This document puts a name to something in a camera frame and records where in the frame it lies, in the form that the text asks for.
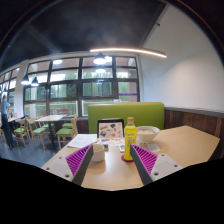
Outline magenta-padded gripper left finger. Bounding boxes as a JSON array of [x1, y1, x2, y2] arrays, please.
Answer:
[[40, 143, 95, 187]]

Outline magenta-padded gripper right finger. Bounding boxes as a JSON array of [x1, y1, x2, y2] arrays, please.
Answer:
[[129, 143, 184, 186]]

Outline yellow drink bottle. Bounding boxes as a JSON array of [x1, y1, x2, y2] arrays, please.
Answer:
[[123, 116, 139, 162]]

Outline white paper sheets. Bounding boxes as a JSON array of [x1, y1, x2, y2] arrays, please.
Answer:
[[67, 133, 98, 149]]

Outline white ceramic bowl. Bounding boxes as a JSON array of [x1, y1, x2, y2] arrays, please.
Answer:
[[135, 125, 161, 145]]

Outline wooden chairs with green seats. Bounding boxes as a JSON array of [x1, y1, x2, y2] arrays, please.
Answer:
[[13, 114, 78, 150]]

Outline light wooden dining table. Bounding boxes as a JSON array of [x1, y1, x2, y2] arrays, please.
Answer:
[[34, 114, 68, 151]]

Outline green upholstered bench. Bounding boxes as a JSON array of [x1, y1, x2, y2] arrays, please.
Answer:
[[87, 101, 166, 135]]

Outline printed sticker sheet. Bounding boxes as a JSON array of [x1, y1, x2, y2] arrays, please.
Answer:
[[98, 137, 125, 147]]

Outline person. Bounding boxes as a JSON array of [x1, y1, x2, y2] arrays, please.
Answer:
[[0, 94, 16, 150]]

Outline black pendant lamps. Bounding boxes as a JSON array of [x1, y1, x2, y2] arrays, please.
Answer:
[[20, 53, 108, 87]]

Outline long curved ceiling light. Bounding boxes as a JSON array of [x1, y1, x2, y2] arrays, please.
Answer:
[[89, 47, 168, 59]]

